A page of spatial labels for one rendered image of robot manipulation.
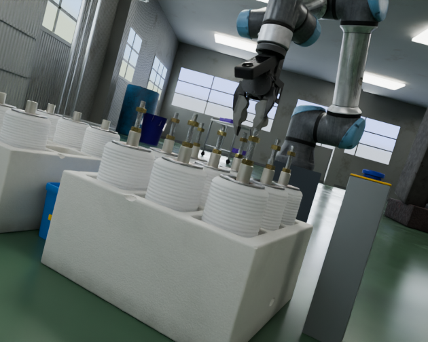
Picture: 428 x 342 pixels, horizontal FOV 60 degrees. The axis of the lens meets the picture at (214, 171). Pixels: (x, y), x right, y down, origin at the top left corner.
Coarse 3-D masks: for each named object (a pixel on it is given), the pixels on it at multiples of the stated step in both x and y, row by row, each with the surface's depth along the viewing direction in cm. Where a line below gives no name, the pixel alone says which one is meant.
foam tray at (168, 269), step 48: (96, 192) 63; (144, 192) 67; (48, 240) 68; (96, 240) 62; (144, 240) 58; (192, 240) 54; (240, 240) 51; (288, 240) 66; (96, 288) 62; (144, 288) 58; (192, 288) 54; (240, 288) 50; (288, 288) 78; (192, 336) 53; (240, 336) 55
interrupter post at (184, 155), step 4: (180, 148) 64; (184, 148) 63; (188, 148) 64; (180, 152) 64; (184, 152) 64; (188, 152) 64; (180, 156) 64; (184, 156) 64; (188, 156) 64; (180, 160) 64; (184, 160) 64; (188, 160) 64
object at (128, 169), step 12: (108, 144) 67; (108, 156) 66; (120, 156) 65; (132, 156) 66; (144, 156) 67; (108, 168) 66; (120, 168) 65; (132, 168) 66; (144, 168) 68; (108, 180) 66; (120, 180) 66; (132, 180) 66; (144, 180) 69
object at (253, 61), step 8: (256, 56) 83; (264, 56) 83; (272, 56) 82; (240, 64) 78; (248, 64) 77; (256, 64) 78; (264, 64) 79; (272, 64) 82; (240, 72) 77; (248, 72) 76; (256, 72) 77; (264, 72) 80
